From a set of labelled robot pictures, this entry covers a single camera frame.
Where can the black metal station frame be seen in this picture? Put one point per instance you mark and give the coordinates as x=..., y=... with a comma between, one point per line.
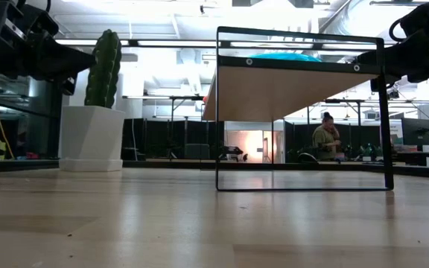
x=155, y=97
x=348, y=100

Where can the green cactus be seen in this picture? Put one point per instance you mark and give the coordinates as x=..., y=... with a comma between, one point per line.
x=103, y=70

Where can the person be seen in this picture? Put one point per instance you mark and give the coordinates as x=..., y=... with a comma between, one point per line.
x=324, y=141

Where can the black round object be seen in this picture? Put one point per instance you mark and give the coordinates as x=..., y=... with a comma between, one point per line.
x=307, y=158

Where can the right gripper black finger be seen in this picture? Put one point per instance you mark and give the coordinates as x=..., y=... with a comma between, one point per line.
x=395, y=59

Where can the yellow-green bag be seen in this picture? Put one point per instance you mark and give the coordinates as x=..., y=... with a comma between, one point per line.
x=0, y=150

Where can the black partition panel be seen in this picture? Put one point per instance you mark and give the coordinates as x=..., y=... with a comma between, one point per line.
x=155, y=137
x=300, y=137

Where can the teal translucent plate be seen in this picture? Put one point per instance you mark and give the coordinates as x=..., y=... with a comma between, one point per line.
x=285, y=57

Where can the black desktop monitor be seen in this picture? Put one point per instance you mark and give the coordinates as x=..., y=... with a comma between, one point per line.
x=415, y=132

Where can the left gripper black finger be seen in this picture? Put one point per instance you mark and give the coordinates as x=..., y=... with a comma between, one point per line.
x=71, y=59

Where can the black aluminium table frame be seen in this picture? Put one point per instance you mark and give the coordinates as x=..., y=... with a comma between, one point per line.
x=162, y=164

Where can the grey box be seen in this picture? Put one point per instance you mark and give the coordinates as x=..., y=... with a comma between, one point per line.
x=196, y=152

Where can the long ceiling light strip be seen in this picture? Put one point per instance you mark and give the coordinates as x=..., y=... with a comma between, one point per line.
x=84, y=42

